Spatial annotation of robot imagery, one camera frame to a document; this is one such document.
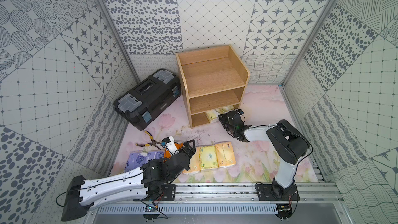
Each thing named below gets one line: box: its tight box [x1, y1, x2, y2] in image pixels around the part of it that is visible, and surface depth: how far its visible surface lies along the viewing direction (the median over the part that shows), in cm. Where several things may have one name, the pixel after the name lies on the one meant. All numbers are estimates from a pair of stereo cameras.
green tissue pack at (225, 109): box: [214, 105, 235, 115], surface depth 100 cm
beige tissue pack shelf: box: [182, 146, 201, 175], surface depth 80 cm
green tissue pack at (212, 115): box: [204, 109, 220, 124], surface depth 97 cm
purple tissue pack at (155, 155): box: [146, 150, 165, 161], surface depth 82 cm
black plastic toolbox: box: [113, 68, 182, 131], surface depth 93 cm
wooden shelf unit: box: [175, 44, 251, 130], surface depth 85 cm
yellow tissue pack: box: [215, 141, 237, 168], surface depth 84 cm
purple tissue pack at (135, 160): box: [124, 152, 149, 173], surface depth 83 cm
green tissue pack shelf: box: [198, 145, 220, 172], surface depth 82 cm
